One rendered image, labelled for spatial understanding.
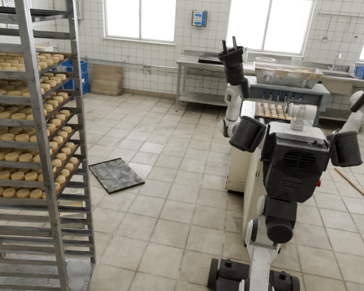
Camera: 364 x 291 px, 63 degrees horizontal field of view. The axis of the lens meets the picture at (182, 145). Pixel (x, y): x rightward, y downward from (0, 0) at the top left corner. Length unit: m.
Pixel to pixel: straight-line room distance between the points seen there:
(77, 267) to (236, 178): 1.64
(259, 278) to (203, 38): 4.56
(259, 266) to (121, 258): 1.05
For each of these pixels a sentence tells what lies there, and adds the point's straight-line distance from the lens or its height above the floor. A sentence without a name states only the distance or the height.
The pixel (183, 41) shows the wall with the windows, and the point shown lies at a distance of 5.78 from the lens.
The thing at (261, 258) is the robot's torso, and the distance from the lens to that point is 1.91.
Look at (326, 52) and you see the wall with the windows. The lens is 5.87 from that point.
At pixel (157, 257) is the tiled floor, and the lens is 2.42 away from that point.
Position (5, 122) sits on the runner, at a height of 1.32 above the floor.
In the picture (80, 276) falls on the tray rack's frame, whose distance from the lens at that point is 2.16.
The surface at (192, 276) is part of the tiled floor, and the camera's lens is 2.32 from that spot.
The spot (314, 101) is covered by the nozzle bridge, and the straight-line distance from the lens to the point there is 2.82.
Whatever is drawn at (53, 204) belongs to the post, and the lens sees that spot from 1.36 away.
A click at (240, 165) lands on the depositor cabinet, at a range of 2.92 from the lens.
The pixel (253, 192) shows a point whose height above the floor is 0.55.
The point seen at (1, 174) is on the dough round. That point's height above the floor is 1.06.
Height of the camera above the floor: 1.77
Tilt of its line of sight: 26 degrees down
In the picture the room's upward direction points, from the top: 4 degrees clockwise
